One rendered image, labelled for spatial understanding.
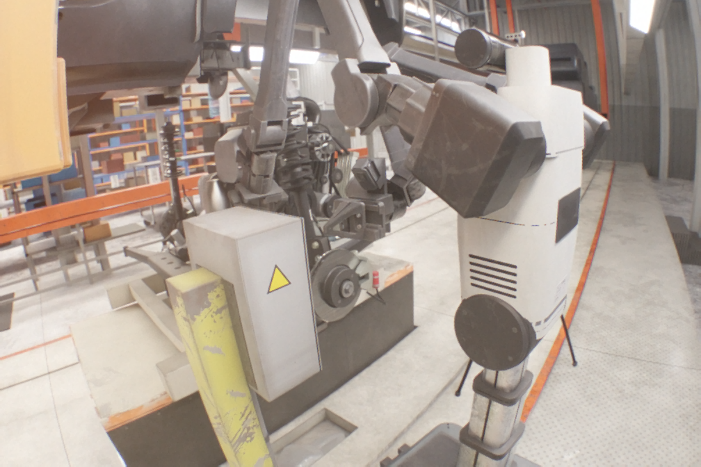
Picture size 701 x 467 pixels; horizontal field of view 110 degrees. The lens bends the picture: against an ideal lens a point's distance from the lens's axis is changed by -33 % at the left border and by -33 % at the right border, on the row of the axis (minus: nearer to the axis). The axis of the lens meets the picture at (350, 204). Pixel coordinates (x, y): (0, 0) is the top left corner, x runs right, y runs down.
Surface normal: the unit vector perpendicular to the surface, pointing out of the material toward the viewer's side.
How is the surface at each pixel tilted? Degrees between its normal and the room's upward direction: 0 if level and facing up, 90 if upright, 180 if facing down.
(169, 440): 90
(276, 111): 112
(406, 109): 81
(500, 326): 90
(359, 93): 90
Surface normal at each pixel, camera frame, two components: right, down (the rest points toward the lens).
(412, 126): -0.80, 0.34
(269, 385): 0.74, 0.10
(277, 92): 0.62, 0.48
